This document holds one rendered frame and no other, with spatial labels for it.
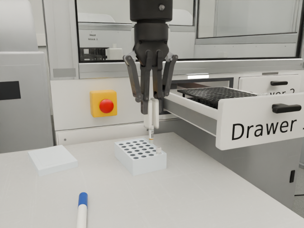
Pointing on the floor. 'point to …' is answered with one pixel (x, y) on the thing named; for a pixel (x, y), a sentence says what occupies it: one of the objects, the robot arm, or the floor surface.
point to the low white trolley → (136, 192)
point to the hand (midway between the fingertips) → (151, 113)
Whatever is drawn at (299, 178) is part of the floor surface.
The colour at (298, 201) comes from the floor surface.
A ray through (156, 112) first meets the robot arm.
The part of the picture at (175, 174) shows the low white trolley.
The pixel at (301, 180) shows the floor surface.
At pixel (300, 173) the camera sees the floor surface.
